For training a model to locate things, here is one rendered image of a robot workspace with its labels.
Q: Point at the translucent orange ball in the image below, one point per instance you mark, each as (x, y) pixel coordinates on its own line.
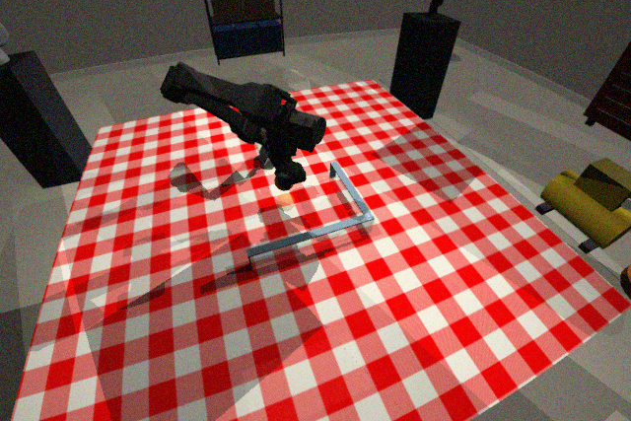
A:
(285, 202)

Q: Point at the clear l-shaped low wall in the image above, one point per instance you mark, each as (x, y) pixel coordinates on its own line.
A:
(276, 255)

